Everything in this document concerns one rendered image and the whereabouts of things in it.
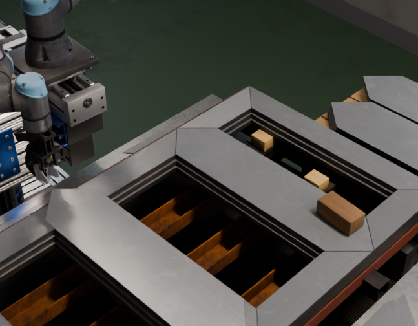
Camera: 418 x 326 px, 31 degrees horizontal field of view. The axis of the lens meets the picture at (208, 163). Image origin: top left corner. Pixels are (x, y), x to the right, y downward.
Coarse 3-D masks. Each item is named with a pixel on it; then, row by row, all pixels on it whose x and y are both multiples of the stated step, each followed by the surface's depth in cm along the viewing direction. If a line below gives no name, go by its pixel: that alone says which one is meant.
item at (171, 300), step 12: (180, 276) 187; (192, 276) 187; (204, 276) 187; (168, 288) 184; (180, 288) 184; (192, 288) 184; (204, 288) 184; (156, 300) 181; (168, 300) 181; (180, 300) 181; (192, 300) 181; (156, 312) 178; (168, 312) 178
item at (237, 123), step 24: (240, 120) 240; (264, 120) 240; (288, 144) 236; (312, 144) 230; (168, 168) 224; (192, 168) 222; (336, 168) 225; (120, 192) 213; (216, 192) 216; (384, 192) 216; (264, 216) 206; (48, 240) 199; (288, 240) 202; (0, 264) 191; (24, 264) 196; (96, 264) 191; (360, 264) 192; (120, 288) 186; (336, 288) 187; (144, 312) 181; (312, 312) 183
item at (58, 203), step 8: (64, 192) 211; (72, 192) 211; (80, 192) 211; (88, 192) 211; (56, 200) 209; (64, 200) 209; (72, 200) 209; (48, 208) 206; (56, 208) 206; (64, 208) 206; (48, 216) 204
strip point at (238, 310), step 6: (240, 306) 180; (228, 312) 178; (234, 312) 178; (240, 312) 178; (222, 318) 177; (228, 318) 177; (234, 318) 177; (240, 318) 177; (216, 324) 176; (222, 324) 176; (228, 324) 176; (234, 324) 176; (240, 324) 176
